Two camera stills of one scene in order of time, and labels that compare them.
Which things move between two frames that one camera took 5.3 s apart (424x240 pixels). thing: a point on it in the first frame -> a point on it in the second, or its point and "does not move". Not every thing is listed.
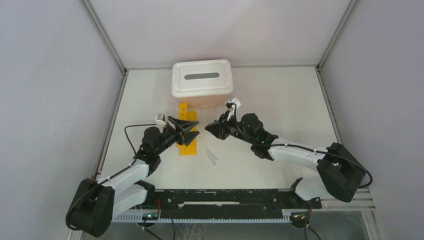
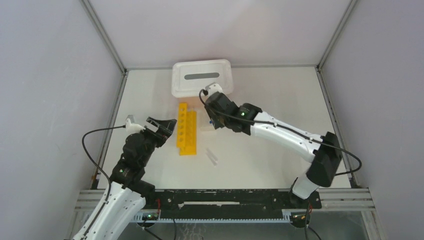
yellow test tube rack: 183,114 does not move
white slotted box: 191,78 does not move
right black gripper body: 231,126 -> 217,122
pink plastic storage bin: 211,104 does not move
